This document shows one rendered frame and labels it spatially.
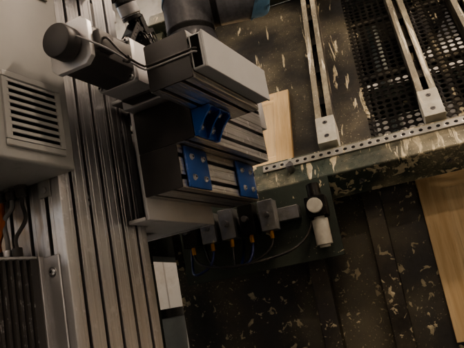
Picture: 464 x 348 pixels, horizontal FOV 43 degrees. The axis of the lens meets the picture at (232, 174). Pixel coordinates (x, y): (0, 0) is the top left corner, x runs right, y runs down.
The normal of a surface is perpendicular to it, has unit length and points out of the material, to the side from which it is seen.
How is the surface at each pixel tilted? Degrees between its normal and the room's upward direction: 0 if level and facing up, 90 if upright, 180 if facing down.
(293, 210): 90
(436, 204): 90
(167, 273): 90
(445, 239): 90
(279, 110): 55
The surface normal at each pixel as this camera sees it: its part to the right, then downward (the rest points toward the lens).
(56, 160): 0.87, -0.26
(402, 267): -0.30, -0.16
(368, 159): -0.35, -0.67
